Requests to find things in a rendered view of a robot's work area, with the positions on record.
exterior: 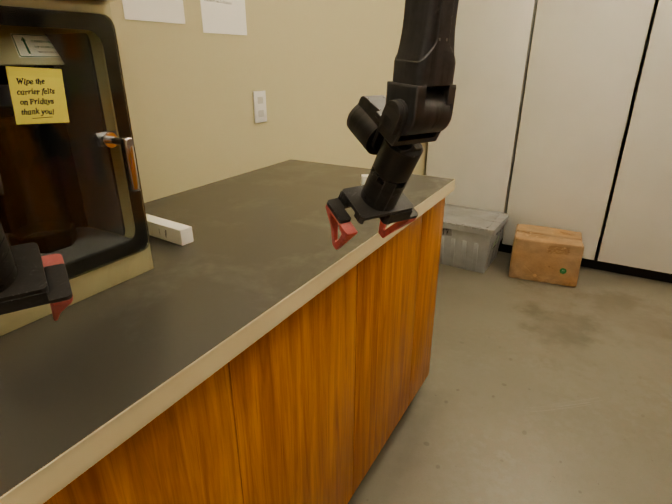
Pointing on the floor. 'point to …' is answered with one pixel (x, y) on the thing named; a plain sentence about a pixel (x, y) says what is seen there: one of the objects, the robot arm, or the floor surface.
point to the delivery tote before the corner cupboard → (470, 237)
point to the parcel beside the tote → (546, 255)
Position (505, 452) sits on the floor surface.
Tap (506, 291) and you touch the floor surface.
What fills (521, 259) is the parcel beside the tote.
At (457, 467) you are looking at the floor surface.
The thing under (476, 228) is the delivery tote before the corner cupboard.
